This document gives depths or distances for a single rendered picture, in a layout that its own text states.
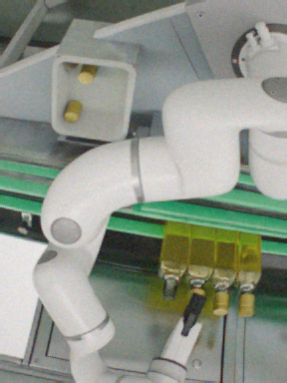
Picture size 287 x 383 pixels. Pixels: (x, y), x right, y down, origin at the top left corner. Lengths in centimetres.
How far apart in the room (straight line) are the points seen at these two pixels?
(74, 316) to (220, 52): 52
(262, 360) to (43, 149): 75
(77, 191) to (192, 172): 14
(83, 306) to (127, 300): 41
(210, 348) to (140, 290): 23
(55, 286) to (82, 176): 18
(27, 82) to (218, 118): 66
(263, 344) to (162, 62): 72
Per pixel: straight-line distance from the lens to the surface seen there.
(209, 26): 81
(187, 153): 54
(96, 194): 57
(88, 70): 95
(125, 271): 111
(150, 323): 106
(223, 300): 96
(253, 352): 113
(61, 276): 66
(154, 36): 95
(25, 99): 113
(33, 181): 105
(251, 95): 53
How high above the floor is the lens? 156
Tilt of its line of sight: 39 degrees down
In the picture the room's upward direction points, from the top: 171 degrees counter-clockwise
